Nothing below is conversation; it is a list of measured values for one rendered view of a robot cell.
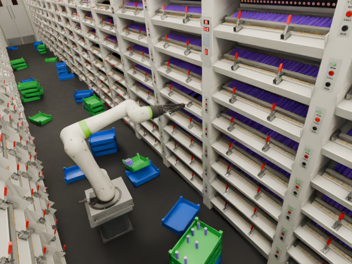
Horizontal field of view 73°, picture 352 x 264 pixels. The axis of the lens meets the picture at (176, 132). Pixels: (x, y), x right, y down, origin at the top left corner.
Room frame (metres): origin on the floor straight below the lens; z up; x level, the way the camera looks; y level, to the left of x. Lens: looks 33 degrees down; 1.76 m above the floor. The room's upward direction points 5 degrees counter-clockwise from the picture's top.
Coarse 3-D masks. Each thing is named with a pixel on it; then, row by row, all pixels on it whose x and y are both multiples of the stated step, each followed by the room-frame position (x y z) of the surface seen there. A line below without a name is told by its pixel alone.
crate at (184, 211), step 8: (184, 200) 1.46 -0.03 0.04; (176, 208) 1.41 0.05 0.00; (184, 208) 1.40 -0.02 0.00; (192, 208) 1.39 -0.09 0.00; (168, 216) 1.32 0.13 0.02; (176, 216) 1.33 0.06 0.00; (184, 216) 1.32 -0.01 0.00; (192, 216) 1.27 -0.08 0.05; (168, 224) 1.25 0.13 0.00; (176, 224) 1.25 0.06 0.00; (184, 224) 1.24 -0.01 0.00; (176, 232) 1.16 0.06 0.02; (184, 232) 1.16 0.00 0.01
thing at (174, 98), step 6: (162, 84) 1.99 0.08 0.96; (162, 90) 1.96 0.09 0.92; (168, 96) 1.84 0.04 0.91; (174, 96) 1.81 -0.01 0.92; (174, 102) 1.78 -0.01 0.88; (180, 102) 1.70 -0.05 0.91; (186, 102) 1.67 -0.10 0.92; (192, 102) 1.65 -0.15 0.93; (186, 108) 1.63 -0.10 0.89; (192, 108) 1.58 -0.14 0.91; (198, 108) 1.55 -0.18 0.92; (198, 114) 1.50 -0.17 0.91
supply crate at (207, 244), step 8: (192, 224) 0.97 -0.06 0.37; (200, 224) 0.99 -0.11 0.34; (200, 232) 0.95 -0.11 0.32; (208, 232) 0.94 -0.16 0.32; (216, 232) 0.91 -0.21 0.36; (184, 240) 0.90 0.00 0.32; (192, 240) 0.89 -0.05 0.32; (200, 240) 0.89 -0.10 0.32; (208, 240) 0.88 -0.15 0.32; (216, 240) 0.88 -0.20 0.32; (176, 248) 0.84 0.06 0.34; (184, 248) 0.84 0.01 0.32; (192, 248) 0.84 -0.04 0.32; (200, 248) 0.83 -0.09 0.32; (208, 248) 0.83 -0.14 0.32; (192, 256) 0.79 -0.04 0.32; (200, 256) 0.78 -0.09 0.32; (208, 256) 0.75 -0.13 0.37
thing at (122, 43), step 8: (112, 0) 2.58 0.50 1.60; (120, 0) 2.61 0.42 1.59; (120, 24) 2.58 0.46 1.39; (120, 40) 2.57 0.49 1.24; (128, 40) 2.61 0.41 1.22; (120, 48) 2.60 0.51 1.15; (120, 56) 2.64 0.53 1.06; (128, 64) 2.59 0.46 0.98; (128, 80) 2.57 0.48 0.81; (128, 88) 2.60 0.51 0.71; (128, 96) 2.64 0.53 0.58; (136, 136) 2.64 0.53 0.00
